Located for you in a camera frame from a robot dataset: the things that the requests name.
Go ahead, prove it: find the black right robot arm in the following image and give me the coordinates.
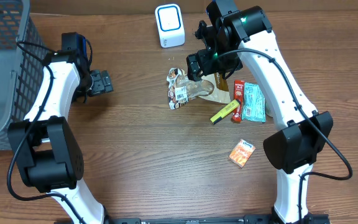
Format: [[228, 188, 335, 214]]
[[186, 0, 333, 223]]

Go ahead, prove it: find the brown cookie snack bag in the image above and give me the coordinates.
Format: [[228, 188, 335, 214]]
[[167, 68, 231, 110]]

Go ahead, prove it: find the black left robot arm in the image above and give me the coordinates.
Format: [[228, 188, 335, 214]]
[[7, 32, 113, 223]]

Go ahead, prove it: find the yellow black marker pen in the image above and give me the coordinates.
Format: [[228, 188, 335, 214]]
[[210, 100, 240, 124]]

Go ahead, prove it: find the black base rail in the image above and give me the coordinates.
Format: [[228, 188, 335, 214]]
[[54, 212, 331, 224]]

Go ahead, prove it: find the orange Kleenex tissue pack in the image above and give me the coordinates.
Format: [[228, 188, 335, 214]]
[[229, 139, 255, 168]]

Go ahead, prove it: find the red snack bar wrapper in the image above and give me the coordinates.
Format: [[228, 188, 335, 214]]
[[232, 80, 245, 123]]

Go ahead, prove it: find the grey plastic mesh basket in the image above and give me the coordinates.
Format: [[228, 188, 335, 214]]
[[0, 0, 47, 151]]

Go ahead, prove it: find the teal wet wipes pack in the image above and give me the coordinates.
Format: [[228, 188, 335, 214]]
[[242, 83, 266, 123]]

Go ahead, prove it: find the white barcode scanner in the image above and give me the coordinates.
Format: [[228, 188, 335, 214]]
[[155, 3, 185, 49]]

